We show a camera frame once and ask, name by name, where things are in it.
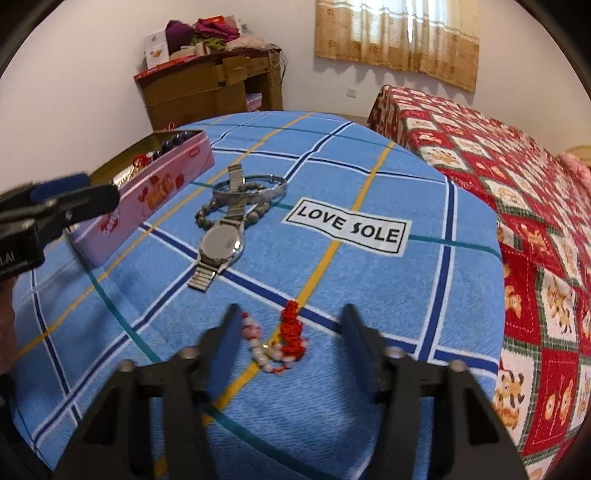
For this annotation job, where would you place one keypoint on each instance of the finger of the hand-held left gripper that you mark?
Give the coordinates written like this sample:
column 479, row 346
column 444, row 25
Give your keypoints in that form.
column 60, row 187
column 87, row 201

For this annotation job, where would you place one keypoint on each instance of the white cardboard box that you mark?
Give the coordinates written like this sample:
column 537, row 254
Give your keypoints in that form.
column 156, row 50

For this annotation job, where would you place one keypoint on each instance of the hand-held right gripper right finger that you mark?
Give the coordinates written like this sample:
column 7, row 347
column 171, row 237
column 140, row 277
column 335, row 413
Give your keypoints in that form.
column 358, row 350

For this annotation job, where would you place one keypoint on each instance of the beige window curtain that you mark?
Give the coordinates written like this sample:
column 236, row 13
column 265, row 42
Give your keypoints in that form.
column 397, row 41

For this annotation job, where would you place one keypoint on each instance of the purple cloth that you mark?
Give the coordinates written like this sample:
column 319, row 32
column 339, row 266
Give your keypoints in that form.
column 180, row 34

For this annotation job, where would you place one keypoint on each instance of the flat red box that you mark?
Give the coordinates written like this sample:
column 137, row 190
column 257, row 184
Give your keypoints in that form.
column 161, row 67

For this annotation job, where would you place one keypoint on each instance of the silver bangle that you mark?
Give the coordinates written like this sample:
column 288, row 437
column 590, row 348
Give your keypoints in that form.
column 278, row 184

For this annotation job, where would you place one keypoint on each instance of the white wall socket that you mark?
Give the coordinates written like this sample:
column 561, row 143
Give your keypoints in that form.
column 352, row 91

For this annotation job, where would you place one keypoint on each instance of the light purple box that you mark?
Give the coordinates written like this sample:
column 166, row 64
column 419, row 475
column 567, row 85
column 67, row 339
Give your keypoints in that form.
column 253, row 101

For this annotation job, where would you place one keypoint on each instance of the blue plaid tablecloth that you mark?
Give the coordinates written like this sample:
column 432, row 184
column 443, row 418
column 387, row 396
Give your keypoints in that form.
column 369, row 300

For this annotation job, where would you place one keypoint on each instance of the magenta cloth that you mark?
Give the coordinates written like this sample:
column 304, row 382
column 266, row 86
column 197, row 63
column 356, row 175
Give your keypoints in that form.
column 217, row 27

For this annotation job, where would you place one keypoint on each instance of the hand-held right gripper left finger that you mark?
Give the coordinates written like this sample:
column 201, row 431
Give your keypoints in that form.
column 226, row 341

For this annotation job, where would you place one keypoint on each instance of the wooden bed headboard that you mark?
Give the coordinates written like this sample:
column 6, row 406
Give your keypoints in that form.
column 581, row 150

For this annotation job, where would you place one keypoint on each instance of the red patchwork bed quilt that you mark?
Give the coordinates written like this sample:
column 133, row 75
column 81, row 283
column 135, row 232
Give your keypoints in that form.
column 531, row 230

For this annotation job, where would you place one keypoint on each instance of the pale pink cloth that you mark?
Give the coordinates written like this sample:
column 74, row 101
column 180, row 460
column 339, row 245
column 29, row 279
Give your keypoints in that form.
column 244, row 42

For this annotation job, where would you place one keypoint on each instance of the pink pillow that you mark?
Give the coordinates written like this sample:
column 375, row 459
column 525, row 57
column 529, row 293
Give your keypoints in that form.
column 577, row 170

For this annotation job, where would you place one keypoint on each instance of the green cloth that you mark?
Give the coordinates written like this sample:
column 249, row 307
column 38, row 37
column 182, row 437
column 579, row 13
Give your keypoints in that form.
column 214, row 45

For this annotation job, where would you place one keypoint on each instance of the pink tin box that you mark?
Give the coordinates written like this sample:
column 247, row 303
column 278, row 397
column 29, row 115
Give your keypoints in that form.
column 161, row 184

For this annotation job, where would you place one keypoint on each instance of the brown wooden cabinet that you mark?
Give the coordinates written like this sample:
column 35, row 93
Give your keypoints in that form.
column 194, row 99

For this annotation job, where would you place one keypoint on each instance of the silver metal wristwatch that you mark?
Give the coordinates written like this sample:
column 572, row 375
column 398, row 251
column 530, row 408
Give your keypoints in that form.
column 221, row 242

